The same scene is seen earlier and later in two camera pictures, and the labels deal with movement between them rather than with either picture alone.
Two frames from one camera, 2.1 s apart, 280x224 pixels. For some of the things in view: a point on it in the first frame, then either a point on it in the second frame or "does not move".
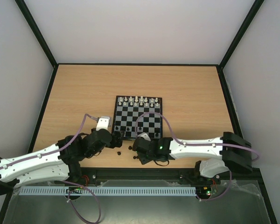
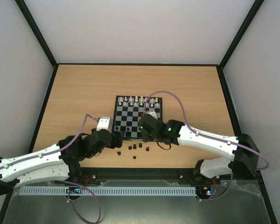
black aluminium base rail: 146,177 does not move
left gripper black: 119,139 does not move
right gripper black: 138,148 to 146,130
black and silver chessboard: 128,108 does not move
